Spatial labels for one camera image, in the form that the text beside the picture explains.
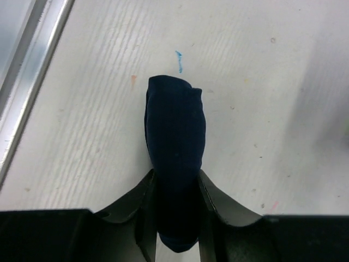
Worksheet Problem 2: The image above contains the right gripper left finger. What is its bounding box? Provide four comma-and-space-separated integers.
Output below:
1, 171, 157, 261

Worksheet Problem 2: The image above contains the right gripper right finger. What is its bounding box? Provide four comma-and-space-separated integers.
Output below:
198, 171, 348, 261

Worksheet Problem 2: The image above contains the navy blue underwear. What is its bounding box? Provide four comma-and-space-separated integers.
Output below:
144, 75, 206, 253

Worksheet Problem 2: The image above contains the aluminium mounting rail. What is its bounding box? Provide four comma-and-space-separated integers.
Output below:
1, 1, 74, 181

